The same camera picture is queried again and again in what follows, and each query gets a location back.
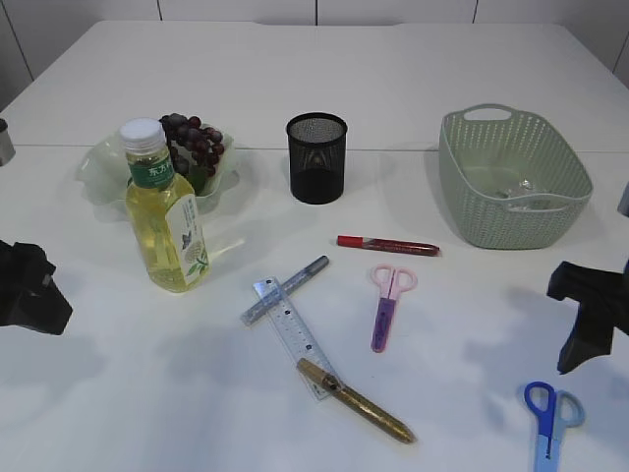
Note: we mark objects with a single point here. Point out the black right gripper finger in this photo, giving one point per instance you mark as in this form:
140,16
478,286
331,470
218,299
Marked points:
591,336

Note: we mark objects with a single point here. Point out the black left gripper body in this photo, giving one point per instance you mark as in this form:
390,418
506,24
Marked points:
29,296

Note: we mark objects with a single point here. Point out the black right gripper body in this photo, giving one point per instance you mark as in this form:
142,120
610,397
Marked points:
604,293

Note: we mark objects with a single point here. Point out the blue handled scissors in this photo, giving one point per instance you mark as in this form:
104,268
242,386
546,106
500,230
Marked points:
562,411

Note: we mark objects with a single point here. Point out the clear plastic sheet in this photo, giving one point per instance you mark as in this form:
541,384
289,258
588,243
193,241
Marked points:
524,196

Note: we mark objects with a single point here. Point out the yellow tea plastic bottle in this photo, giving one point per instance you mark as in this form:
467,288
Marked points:
162,207

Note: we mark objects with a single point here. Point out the pink purple small scissors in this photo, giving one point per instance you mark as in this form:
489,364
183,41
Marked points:
391,281

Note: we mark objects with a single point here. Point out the purple grape bunch with leaf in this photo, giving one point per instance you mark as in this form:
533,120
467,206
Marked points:
195,150

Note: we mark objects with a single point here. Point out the clear plastic ruler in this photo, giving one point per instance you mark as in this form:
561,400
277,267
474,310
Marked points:
295,335

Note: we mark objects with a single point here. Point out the green woven plastic basket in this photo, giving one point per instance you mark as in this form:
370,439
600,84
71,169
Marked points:
479,156

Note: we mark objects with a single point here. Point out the gold glitter pen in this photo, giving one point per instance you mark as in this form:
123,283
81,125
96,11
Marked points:
357,402

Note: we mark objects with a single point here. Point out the red marker pen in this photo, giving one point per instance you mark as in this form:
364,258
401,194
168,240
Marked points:
388,246

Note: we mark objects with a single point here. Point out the silver grey marker pen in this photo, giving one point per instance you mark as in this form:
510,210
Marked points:
285,290

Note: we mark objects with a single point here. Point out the black mesh pen holder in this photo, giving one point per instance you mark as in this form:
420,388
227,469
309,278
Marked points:
317,150

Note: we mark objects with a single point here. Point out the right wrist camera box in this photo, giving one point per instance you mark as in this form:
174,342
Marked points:
623,205

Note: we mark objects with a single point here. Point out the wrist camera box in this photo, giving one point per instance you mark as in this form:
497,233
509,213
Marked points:
623,205
7,150

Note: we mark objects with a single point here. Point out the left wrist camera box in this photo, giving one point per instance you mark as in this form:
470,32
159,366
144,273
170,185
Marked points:
7,150

